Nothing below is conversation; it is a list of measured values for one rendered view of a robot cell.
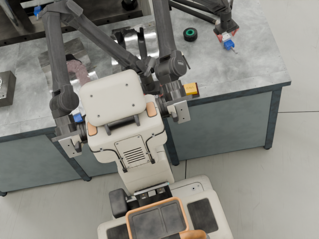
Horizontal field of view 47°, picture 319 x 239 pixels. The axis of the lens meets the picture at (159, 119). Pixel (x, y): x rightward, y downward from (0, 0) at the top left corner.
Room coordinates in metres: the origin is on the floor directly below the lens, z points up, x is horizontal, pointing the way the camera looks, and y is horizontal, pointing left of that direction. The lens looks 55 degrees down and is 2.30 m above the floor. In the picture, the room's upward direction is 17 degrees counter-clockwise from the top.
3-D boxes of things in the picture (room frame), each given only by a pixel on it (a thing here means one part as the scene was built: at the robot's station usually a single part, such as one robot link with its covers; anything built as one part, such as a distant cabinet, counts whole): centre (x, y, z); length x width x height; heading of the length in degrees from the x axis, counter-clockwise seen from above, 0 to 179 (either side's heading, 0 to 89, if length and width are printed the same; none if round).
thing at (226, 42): (1.34, -0.48, 0.83); 0.13 x 0.05 x 0.05; 11
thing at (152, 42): (1.44, 0.02, 0.87); 0.50 x 0.26 x 0.14; 172
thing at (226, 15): (1.38, -0.48, 1.02); 0.07 x 0.06 x 0.07; 153
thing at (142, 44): (1.43, 0.03, 0.92); 0.35 x 0.16 x 0.09; 172
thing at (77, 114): (1.13, 0.39, 0.86); 0.13 x 0.05 x 0.05; 9
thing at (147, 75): (1.14, 0.00, 1.02); 0.07 x 0.06 x 0.07; 147
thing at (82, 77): (1.41, 0.38, 0.90); 0.26 x 0.18 x 0.08; 9
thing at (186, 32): (1.52, -0.31, 0.82); 0.08 x 0.08 x 0.04
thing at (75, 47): (1.41, 0.39, 0.86); 0.50 x 0.26 x 0.11; 9
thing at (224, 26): (1.38, -0.48, 0.96); 0.10 x 0.07 x 0.07; 102
